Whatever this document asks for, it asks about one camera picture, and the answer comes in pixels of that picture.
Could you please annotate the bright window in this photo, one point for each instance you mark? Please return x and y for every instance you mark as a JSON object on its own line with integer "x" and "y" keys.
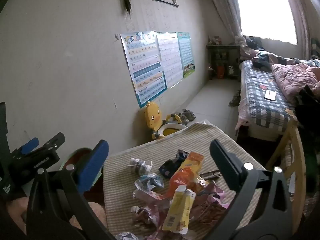
{"x": 265, "y": 7}

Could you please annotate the patterned curtain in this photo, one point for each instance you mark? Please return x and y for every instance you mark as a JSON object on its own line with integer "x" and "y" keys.
{"x": 222, "y": 2}

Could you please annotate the pink quilt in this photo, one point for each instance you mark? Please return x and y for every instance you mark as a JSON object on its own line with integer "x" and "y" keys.
{"x": 292, "y": 80}

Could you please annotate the pair of grey shoes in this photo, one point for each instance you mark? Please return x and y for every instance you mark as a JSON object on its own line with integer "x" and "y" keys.
{"x": 186, "y": 116}

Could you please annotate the bed with checked sheet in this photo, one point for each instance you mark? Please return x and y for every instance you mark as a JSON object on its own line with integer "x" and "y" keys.
{"x": 260, "y": 105}

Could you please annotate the green bin with red inside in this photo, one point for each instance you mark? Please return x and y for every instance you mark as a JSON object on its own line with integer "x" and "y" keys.
{"x": 75, "y": 158}

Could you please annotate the wooden chair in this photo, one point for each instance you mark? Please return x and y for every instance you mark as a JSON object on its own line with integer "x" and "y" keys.
{"x": 297, "y": 155}

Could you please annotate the orange and blue snack bag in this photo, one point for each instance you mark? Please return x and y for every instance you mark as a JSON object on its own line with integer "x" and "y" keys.
{"x": 183, "y": 180}

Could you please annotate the dark camouflage blanket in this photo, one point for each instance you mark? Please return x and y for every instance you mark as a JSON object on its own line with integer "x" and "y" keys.
{"x": 265, "y": 58}

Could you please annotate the blue and silver wrapper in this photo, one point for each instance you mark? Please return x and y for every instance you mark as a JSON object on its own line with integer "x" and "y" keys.
{"x": 150, "y": 182}

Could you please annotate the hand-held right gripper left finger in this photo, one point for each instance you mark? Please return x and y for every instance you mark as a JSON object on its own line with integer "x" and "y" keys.
{"x": 93, "y": 165}

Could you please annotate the beige striped tablecloth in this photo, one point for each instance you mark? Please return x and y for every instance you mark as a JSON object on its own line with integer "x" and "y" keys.
{"x": 120, "y": 175}

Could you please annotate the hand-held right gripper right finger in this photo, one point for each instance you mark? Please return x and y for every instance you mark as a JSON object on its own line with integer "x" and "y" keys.
{"x": 225, "y": 167}

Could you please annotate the clear wrapper with dark contents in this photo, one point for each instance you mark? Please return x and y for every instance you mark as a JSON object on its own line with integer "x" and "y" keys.
{"x": 140, "y": 166}

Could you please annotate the dark wall rail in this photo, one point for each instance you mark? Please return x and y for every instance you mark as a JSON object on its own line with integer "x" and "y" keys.
{"x": 165, "y": 1}

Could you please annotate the dark blue wrapper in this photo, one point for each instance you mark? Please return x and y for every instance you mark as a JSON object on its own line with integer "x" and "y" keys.
{"x": 172, "y": 164}

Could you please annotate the blue wall poster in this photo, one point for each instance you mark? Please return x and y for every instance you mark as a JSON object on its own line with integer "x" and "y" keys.
{"x": 145, "y": 67}

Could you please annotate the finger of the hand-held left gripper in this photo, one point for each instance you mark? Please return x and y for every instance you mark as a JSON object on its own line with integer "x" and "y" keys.
{"x": 53, "y": 140}
{"x": 30, "y": 145}

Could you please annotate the pale yellow long packet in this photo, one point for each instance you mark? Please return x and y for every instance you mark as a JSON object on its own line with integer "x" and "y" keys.
{"x": 178, "y": 210}

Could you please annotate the pink and silver flat wrapper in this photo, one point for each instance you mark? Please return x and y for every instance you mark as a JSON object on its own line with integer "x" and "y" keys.
{"x": 147, "y": 195}

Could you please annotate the crumpled silver wrapper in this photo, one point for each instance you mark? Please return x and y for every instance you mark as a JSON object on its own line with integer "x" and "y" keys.
{"x": 126, "y": 236}

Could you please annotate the pink crumpled wrapper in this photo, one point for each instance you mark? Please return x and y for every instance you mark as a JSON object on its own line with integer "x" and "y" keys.
{"x": 211, "y": 195}

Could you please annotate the pair of dark shoes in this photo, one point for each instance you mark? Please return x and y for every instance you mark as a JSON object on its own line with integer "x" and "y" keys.
{"x": 235, "y": 99}

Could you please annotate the crumpled brownish wrapper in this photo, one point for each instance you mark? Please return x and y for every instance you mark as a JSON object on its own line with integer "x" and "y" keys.
{"x": 142, "y": 215}

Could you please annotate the green wall poster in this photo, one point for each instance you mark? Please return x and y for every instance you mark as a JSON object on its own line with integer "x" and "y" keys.
{"x": 186, "y": 52}

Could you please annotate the white wall poster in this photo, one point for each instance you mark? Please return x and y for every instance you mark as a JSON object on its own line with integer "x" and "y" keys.
{"x": 170, "y": 57}

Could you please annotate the yellow duck potty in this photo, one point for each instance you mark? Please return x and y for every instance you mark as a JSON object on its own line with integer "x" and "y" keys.
{"x": 152, "y": 120}

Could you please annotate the dark garment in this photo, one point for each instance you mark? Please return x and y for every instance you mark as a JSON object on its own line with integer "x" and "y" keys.
{"x": 311, "y": 120}

